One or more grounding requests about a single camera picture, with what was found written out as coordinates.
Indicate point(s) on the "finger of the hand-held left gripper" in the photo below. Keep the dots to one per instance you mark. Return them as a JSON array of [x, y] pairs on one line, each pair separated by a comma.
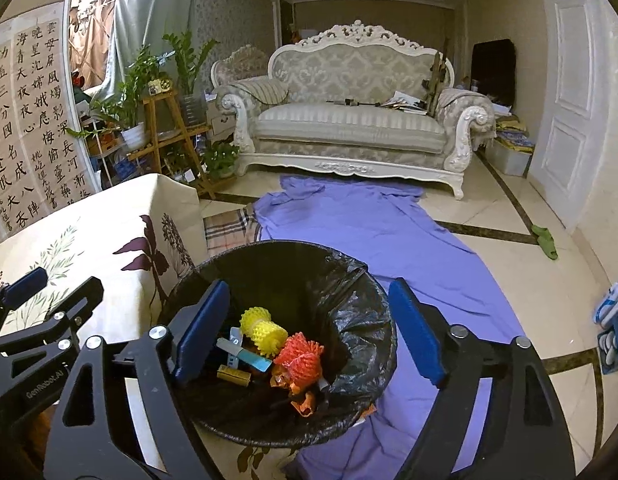
[[24, 287], [84, 295]]

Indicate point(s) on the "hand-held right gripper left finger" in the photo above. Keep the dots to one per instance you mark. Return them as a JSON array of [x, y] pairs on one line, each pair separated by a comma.
[[204, 330]]

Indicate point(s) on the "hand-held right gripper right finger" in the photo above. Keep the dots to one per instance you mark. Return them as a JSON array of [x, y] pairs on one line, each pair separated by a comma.
[[419, 330]]

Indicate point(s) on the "brown bottle with yellow label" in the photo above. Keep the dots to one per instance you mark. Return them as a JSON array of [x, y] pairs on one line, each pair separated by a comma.
[[234, 375]]

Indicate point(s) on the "blue and white packet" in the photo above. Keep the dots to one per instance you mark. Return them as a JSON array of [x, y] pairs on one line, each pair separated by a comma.
[[254, 358]]

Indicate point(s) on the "yellow foam fruit net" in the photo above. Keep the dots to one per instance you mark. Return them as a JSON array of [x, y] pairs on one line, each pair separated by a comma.
[[264, 332]]

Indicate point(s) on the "red foam fruit net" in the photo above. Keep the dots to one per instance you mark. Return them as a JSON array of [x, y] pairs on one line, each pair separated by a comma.
[[299, 360]]

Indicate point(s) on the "trash bin with black bag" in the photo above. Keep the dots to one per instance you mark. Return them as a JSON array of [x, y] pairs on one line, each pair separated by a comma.
[[314, 280]]

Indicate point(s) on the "orange plastic bag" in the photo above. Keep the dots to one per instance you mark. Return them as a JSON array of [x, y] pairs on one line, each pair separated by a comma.
[[305, 404]]

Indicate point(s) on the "floral cream tablecloth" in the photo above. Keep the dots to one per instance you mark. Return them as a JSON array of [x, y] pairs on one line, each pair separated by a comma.
[[89, 230]]

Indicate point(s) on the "purple sheet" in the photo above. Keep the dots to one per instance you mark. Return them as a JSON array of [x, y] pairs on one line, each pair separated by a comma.
[[389, 240]]

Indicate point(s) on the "plaid cloth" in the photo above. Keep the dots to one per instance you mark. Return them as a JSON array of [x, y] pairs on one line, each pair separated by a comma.
[[229, 230]]

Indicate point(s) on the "white metal rack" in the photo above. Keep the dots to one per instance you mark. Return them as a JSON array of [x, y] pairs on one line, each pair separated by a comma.
[[104, 160]]

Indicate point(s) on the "green slipper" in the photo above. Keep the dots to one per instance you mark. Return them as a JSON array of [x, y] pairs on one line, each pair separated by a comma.
[[549, 250], [540, 231]]

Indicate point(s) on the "plant in white pot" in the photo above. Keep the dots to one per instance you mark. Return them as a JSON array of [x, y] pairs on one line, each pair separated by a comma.
[[134, 135]]

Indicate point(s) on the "small leafy floor plant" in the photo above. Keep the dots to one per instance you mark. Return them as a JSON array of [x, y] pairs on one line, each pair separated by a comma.
[[219, 157]]

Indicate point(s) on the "low wooden plant shelf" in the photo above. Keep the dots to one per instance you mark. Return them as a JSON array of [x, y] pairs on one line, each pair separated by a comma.
[[184, 135]]

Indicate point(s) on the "clear plastic storage box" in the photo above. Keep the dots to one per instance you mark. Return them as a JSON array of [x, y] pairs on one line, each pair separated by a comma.
[[511, 162]]

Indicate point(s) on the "white slippers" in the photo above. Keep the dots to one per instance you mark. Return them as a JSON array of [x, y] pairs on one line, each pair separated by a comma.
[[611, 350]]

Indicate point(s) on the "blue and white shoes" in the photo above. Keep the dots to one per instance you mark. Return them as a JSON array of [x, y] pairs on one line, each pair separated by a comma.
[[611, 305]]

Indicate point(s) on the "tall wooden plant stand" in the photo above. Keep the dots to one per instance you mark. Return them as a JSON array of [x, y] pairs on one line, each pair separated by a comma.
[[161, 110]]

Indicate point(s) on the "ornate white sofa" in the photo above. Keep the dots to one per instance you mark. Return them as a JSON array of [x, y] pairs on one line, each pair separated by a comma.
[[349, 130]]

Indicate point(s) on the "stack of yellow blue bags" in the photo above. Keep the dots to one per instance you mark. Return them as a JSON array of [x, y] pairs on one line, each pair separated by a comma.
[[511, 132]]

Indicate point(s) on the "plant in yellow patterned pot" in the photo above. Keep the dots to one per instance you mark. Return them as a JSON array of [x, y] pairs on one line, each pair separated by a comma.
[[159, 87]]

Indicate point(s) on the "pile of papers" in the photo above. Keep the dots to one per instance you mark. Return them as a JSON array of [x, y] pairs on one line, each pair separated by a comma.
[[401, 100]]

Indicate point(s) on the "black rod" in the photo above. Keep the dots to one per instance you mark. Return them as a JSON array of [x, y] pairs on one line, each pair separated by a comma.
[[349, 103]]

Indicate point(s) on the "brown toy rifle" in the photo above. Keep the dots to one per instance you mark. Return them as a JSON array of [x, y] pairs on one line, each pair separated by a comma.
[[434, 85]]

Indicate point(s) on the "tall green potted plant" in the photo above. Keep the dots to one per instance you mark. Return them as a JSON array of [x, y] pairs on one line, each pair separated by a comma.
[[189, 60]]

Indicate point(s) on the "brown curtain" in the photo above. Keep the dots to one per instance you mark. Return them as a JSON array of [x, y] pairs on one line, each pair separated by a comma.
[[91, 35]]

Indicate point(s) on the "black panel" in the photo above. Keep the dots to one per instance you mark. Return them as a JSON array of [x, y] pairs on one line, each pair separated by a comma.
[[491, 70]]

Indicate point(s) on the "ornate white armchair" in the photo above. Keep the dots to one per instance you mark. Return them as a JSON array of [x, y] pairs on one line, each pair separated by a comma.
[[239, 60]]

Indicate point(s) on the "grey green curtain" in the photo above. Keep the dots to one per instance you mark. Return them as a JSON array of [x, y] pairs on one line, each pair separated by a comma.
[[149, 10]]

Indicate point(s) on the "white panel door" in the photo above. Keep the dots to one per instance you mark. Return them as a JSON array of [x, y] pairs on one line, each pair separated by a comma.
[[579, 85]]

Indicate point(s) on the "calligraphy wall scroll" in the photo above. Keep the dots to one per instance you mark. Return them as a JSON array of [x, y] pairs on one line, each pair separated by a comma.
[[6, 150], [49, 110]]

